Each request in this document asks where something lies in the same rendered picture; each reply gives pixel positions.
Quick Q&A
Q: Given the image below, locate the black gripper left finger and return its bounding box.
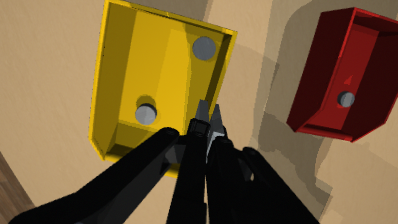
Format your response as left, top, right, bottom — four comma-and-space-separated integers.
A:
8, 99, 211, 224

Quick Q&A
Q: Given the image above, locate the red bin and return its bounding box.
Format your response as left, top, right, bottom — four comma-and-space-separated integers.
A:
286, 7, 398, 143

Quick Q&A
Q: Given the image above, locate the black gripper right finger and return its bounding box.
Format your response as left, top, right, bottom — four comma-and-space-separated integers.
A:
206, 104, 320, 224

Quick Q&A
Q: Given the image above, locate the yellow bin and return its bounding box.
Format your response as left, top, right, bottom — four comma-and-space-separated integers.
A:
88, 0, 238, 162

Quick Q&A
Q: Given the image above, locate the grey steel disc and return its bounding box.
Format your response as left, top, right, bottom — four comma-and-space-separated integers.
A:
337, 91, 355, 107
135, 103, 157, 125
192, 37, 216, 60

